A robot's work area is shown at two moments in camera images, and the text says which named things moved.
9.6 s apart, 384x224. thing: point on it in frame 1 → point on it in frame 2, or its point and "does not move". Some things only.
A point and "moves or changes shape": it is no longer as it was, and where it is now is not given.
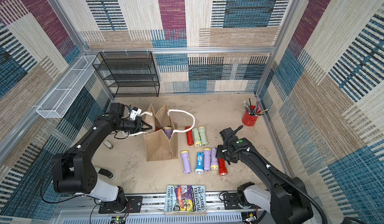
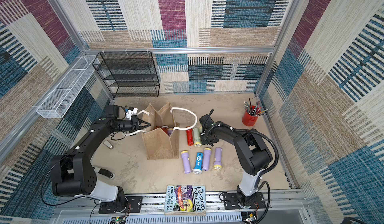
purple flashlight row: x=168 y=131 does not move
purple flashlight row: x=186 y=162 does not move
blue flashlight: x=199 y=163 does not move
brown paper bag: x=158 y=145 does not move
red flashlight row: x=223 y=170 → x=165 y=128
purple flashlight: x=214 y=163 moves or changes shape
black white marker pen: x=106 y=172 does not move
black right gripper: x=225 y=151 → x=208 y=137
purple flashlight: x=207 y=159 does not move
